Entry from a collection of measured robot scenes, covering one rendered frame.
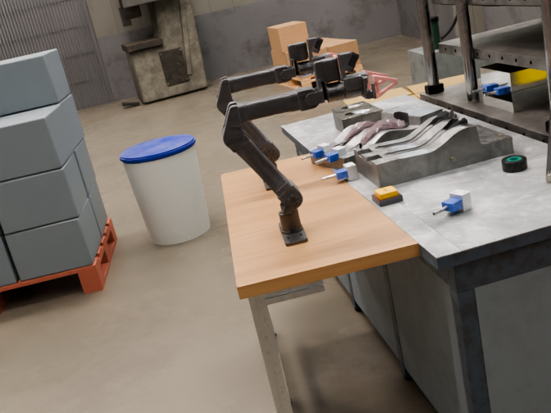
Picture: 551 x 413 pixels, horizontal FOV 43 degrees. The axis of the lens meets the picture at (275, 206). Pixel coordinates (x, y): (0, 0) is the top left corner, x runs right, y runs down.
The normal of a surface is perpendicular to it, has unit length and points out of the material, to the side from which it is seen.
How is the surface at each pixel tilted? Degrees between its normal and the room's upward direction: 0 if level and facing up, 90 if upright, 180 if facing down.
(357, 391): 0
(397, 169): 90
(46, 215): 90
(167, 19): 90
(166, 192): 94
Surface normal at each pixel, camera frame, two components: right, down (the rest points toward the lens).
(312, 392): -0.21, -0.92
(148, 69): 0.31, 0.25
